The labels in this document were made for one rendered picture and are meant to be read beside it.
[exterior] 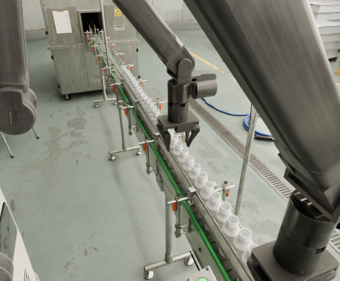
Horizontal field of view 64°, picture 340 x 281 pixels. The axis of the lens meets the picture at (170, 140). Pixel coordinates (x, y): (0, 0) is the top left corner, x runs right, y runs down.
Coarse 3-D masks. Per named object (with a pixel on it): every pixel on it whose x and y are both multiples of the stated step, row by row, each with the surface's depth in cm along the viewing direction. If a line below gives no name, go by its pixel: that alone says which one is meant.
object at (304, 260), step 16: (288, 240) 34; (256, 256) 38; (272, 256) 38; (288, 256) 35; (304, 256) 34; (320, 256) 34; (272, 272) 36; (288, 272) 36; (304, 272) 35; (320, 272) 36
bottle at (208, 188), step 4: (204, 184) 100; (208, 184) 102; (212, 184) 101; (204, 188) 100; (208, 188) 99; (212, 188) 100; (200, 192) 103; (204, 192) 101; (208, 192) 100; (200, 196) 102; (204, 196) 101; (208, 196) 100; (204, 200) 101; (200, 204) 104; (200, 208) 105; (204, 208) 103; (204, 212) 104; (200, 216) 107; (204, 216) 105
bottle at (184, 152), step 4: (184, 148) 121; (180, 152) 119; (184, 152) 118; (180, 156) 120; (184, 156) 119; (180, 160) 120; (184, 160) 119; (180, 164) 120; (180, 172) 123; (180, 176) 124
